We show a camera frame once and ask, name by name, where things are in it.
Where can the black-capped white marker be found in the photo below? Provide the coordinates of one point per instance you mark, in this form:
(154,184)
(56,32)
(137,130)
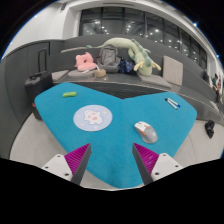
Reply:
(171,104)

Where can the upright beige cushion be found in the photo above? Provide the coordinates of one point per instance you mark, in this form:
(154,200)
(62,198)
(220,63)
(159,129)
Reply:
(172,70)

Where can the pink plush cushion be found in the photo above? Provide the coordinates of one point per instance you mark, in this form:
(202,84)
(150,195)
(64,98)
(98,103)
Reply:
(85,62)

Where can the grey and white computer mouse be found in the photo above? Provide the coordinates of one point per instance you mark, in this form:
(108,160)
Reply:
(147,132)

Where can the dark blue patterned bag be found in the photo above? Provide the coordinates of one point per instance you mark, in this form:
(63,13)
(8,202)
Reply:
(126,66)

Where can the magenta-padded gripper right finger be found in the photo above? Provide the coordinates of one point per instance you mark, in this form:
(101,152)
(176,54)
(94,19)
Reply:
(165,164)

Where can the black bag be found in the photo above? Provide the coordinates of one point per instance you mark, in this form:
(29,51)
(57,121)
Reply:
(209,128)

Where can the blue-capped white marker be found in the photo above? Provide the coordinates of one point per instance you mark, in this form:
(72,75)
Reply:
(174,102)

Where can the flat grey seat cushion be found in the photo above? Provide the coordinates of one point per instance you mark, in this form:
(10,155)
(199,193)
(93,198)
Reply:
(80,73)
(155,80)
(59,75)

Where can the person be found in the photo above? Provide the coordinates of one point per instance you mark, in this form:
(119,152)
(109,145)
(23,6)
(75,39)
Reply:
(206,76)
(215,82)

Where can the black suitcase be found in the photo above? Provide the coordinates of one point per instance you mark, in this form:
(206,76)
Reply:
(37,86)

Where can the green dragon plush toy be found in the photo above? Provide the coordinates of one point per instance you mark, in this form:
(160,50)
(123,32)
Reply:
(140,55)

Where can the grey backpack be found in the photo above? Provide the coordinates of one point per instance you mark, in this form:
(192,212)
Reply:
(109,57)

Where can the green eraser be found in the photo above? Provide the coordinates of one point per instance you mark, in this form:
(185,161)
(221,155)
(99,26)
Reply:
(69,94)

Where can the round light blue mouse pad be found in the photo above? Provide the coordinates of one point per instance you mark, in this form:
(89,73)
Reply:
(92,117)

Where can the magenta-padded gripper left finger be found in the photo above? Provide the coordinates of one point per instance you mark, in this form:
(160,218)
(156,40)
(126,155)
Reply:
(60,165)

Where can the small tan pouch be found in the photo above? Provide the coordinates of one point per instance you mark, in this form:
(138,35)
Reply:
(100,73)

